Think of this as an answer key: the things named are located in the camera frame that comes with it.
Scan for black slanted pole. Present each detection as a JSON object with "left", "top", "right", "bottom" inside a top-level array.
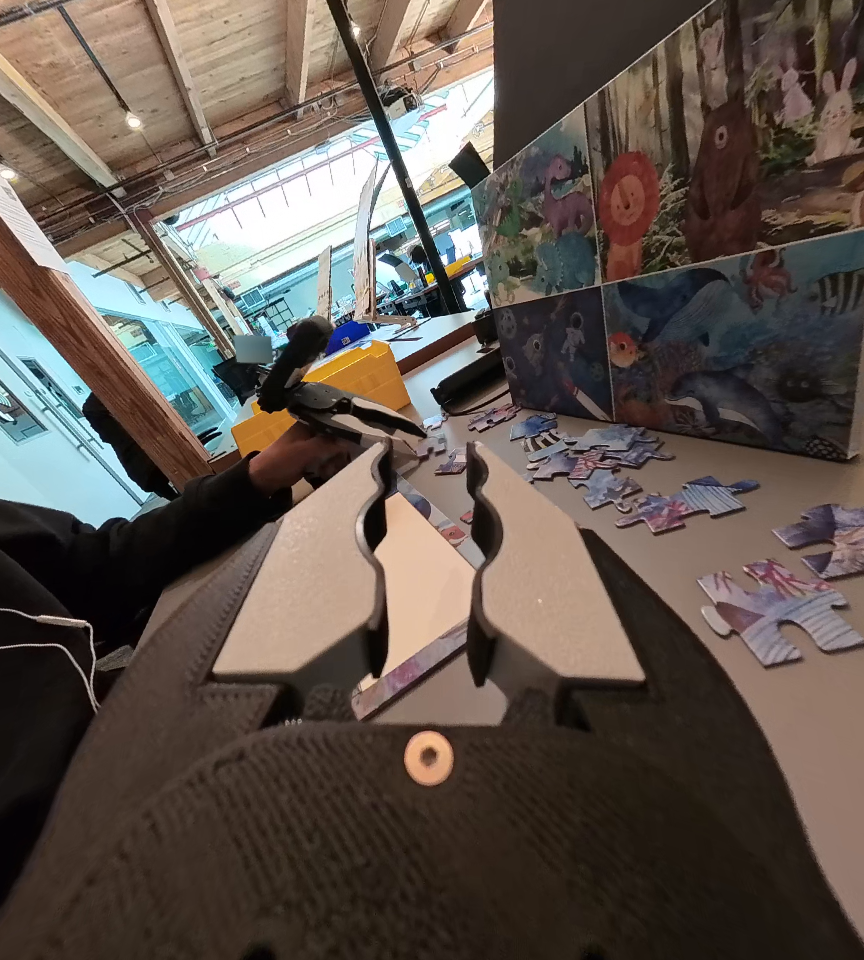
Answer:
[{"left": 325, "top": 0, "right": 464, "bottom": 315}]

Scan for black hanging monitor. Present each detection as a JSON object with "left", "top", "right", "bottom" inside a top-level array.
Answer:
[{"left": 447, "top": 140, "right": 493, "bottom": 190}]

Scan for illustrated puzzle box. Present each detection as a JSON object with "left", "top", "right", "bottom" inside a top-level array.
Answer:
[{"left": 471, "top": 0, "right": 864, "bottom": 463}]

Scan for wooden frame stand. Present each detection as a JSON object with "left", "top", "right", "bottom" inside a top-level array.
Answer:
[{"left": 314, "top": 159, "right": 419, "bottom": 333}]

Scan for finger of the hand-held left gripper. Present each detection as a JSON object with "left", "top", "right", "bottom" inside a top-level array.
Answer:
[
  {"left": 349, "top": 395, "right": 430, "bottom": 441},
  {"left": 342, "top": 430, "right": 424, "bottom": 475}
]

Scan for glass door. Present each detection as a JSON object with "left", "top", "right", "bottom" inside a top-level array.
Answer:
[{"left": 0, "top": 315, "right": 146, "bottom": 505}]

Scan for puzzle pieces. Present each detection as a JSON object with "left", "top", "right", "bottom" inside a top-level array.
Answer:
[{"left": 435, "top": 403, "right": 864, "bottom": 670}]

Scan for person's black hoodie torso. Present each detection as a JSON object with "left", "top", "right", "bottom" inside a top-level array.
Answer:
[{"left": 0, "top": 491, "right": 178, "bottom": 960}]

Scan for white paper sign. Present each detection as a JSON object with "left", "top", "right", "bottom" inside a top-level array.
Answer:
[{"left": 0, "top": 141, "right": 70, "bottom": 273}]

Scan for white cord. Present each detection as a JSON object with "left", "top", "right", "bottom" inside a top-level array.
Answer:
[{"left": 0, "top": 606, "right": 100, "bottom": 925}]

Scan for blue bin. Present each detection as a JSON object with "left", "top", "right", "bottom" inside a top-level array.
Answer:
[{"left": 325, "top": 318, "right": 371, "bottom": 355}]

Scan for partly assembled jigsaw puzzle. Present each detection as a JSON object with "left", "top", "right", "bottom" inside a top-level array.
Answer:
[{"left": 351, "top": 480, "right": 482, "bottom": 723}]

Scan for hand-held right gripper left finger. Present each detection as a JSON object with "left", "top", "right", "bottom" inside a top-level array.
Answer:
[{"left": 210, "top": 438, "right": 392, "bottom": 699}]

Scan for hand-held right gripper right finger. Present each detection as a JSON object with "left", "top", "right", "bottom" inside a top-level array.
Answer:
[{"left": 465, "top": 441, "right": 647, "bottom": 689}]

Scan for yellow plastic bin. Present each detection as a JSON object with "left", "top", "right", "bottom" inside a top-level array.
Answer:
[{"left": 231, "top": 339, "right": 412, "bottom": 459}]

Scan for wooden post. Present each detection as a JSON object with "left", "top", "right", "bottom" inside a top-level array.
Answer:
[{"left": 0, "top": 126, "right": 214, "bottom": 492}]

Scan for person's left hand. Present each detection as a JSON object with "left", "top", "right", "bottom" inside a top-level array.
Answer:
[{"left": 250, "top": 426, "right": 364, "bottom": 513}]

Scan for black rectangular device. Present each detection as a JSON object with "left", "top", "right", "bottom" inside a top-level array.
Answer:
[{"left": 430, "top": 347, "right": 509, "bottom": 415}]

